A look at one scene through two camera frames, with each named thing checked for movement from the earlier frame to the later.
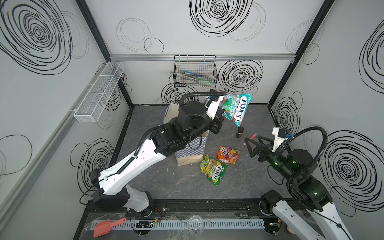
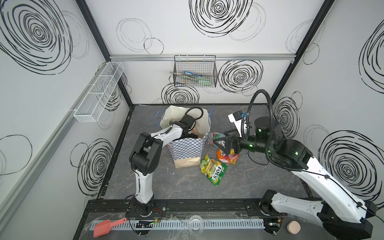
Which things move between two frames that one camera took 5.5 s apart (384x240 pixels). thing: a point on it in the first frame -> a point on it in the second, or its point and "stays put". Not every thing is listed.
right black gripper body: (263, 152) -> (231, 144)
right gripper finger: (255, 152) -> (227, 144)
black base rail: (204, 208) stays put
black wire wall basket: (195, 71) stays put
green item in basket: (205, 81) stays put
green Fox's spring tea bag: (214, 170) stays put
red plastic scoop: (103, 227) stays put
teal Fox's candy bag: (235, 106) -> (212, 135)
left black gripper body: (217, 122) -> (193, 131)
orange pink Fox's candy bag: (227, 155) stays put
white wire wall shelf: (91, 107) stays put
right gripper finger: (258, 142) -> (231, 134)
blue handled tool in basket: (190, 73) stays put
